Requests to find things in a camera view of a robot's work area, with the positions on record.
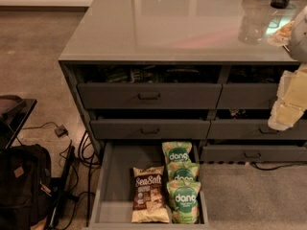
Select brown sea salt chip bag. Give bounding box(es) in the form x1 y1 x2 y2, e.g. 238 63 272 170
131 166 170 223

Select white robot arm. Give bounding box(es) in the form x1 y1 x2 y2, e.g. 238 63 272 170
268 7 307 131

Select grey top right drawer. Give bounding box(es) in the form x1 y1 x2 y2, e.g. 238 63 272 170
217 83 277 109

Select grey middle right drawer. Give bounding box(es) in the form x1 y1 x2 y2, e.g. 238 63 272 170
207 119 307 140

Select grey bottom right drawer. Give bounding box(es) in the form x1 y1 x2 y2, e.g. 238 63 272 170
200 145 307 162

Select grey drawer cabinet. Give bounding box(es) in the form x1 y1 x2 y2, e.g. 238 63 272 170
59 0 306 157

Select green dang bag back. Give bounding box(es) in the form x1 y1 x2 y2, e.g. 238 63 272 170
162 141 192 164

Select green dang bag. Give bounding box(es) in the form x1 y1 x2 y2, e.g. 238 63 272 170
167 180 201 224
167 162 200 181
162 141 192 164

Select green dang bag middle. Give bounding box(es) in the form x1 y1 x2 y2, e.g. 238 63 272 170
167 162 200 181

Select green dang bag front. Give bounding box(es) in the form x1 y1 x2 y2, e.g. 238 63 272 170
167 180 201 224

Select grey middle left drawer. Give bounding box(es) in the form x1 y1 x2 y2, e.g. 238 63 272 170
90 119 210 140

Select grey top left drawer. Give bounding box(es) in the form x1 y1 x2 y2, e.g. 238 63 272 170
77 82 222 109

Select open grey bottom drawer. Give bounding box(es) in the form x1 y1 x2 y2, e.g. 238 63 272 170
83 140 210 230

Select black white fiducial marker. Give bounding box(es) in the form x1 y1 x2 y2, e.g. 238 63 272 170
268 21 295 47

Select black power adapter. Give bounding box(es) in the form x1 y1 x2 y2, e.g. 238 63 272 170
55 125 68 137

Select black stand leg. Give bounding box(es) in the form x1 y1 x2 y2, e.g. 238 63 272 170
46 146 75 230

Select black backpack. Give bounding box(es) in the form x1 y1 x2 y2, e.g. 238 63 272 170
0 145 52 230

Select black side table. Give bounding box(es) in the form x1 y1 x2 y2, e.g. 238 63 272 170
0 95 37 150

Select black floor cables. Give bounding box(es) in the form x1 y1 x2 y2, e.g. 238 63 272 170
21 121 102 228

